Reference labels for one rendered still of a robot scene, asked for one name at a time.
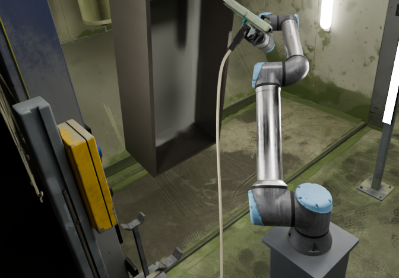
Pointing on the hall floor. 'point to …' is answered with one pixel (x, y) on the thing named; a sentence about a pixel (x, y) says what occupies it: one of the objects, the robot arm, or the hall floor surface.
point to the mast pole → (383, 152)
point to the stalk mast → (60, 184)
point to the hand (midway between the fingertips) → (247, 22)
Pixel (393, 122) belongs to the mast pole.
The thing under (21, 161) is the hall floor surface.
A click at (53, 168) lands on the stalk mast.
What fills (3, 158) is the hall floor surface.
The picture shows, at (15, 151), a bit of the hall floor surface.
